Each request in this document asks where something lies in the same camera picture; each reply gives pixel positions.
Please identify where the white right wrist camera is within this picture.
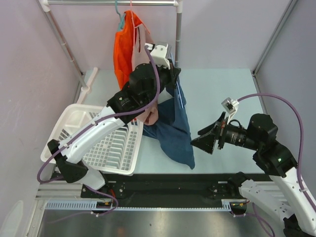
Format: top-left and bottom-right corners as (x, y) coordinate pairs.
(221, 97), (239, 123)

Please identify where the orange t shirt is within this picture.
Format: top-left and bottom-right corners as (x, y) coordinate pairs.
(113, 10), (143, 89)

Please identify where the teal clothes hanger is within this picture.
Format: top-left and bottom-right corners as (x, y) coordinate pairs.
(114, 0), (126, 32)

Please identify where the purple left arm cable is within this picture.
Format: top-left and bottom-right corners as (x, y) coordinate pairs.
(37, 46), (161, 183)

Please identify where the metal clothes rack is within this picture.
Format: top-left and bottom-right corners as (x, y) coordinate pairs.
(37, 0), (183, 92)

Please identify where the white slotted cable duct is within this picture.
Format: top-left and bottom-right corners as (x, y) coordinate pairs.
(44, 198), (233, 212)

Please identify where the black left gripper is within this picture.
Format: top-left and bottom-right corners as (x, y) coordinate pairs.
(143, 59), (181, 106)

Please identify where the blue t shirt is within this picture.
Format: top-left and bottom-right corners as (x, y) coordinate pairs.
(143, 83), (195, 169)

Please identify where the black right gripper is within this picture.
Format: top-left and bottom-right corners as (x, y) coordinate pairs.
(190, 111), (260, 153)

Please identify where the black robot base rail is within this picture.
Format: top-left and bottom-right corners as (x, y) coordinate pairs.
(81, 174), (284, 207)

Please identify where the aluminium corner frame post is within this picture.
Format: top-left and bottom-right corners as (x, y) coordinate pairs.
(251, 0), (298, 75)

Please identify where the white plastic laundry basket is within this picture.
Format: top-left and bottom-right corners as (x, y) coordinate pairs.
(48, 104), (143, 176)

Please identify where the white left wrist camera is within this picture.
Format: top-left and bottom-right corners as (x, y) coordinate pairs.
(145, 43), (171, 69)

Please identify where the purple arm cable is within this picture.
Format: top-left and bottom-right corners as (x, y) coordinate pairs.
(237, 92), (309, 196)
(37, 46), (161, 183)

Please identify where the pink printed t shirt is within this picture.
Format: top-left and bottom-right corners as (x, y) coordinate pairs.
(131, 24), (158, 126)

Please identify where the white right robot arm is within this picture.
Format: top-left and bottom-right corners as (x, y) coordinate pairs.
(191, 113), (316, 237)

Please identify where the pink clothes hanger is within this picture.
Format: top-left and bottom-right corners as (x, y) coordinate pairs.
(129, 0), (137, 46)

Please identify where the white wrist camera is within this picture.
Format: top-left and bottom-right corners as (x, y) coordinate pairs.
(221, 97), (239, 123)
(145, 43), (171, 69)

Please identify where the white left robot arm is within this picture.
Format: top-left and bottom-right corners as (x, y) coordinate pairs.
(47, 60), (181, 198)

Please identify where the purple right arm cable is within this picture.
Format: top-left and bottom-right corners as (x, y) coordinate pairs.
(237, 92), (309, 196)

